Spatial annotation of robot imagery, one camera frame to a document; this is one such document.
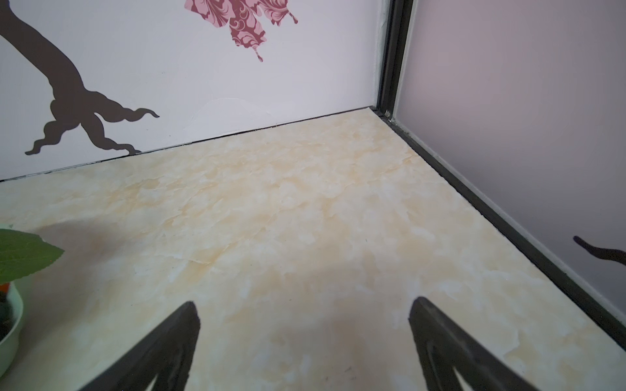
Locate dark grape bunch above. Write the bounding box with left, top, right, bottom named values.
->
left=1, top=225, right=65, bottom=333

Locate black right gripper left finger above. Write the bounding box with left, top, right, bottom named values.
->
left=83, top=301, right=201, bottom=390

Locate green scalloped fruit bowl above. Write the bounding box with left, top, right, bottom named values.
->
left=1, top=281, right=24, bottom=376

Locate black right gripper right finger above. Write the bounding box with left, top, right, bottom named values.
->
left=409, top=297, right=536, bottom=390

